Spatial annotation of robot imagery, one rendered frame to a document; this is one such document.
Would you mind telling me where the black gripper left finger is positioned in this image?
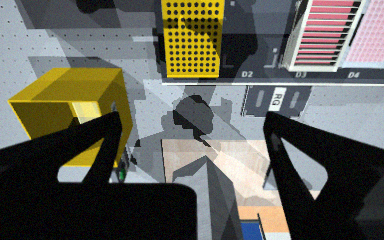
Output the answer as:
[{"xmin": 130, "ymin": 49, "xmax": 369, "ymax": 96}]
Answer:
[{"xmin": 0, "ymin": 111, "xmax": 122, "ymax": 182}]

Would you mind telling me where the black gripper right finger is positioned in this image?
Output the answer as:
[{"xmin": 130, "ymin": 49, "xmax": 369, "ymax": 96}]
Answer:
[{"xmin": 263, "ymin": 111, "xmax": 384, "ymax": 240}]

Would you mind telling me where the white trough reservoir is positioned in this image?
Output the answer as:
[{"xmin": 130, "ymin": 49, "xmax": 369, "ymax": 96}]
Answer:
[{"xmin": 281, "ymin": 0, "xmax": 366, "ymax": 72}]

